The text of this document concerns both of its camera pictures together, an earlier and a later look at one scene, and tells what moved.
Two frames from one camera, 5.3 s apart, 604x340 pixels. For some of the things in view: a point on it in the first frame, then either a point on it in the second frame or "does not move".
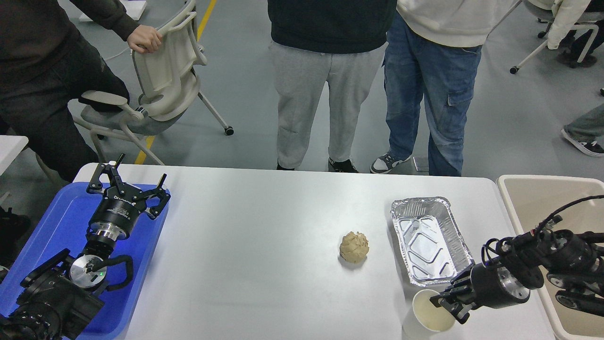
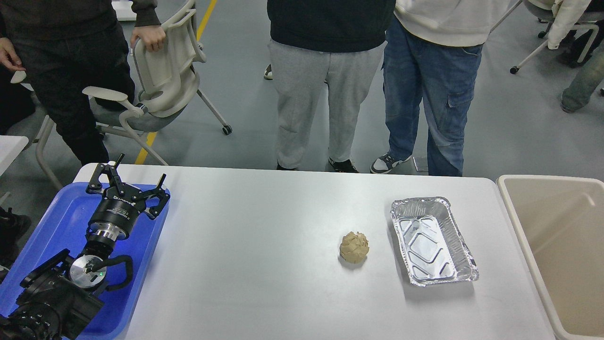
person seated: [587, 131] → [586, 80]
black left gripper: [121, 204] does not move
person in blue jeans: [432, 54] does not move
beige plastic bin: [532, 201] does not move
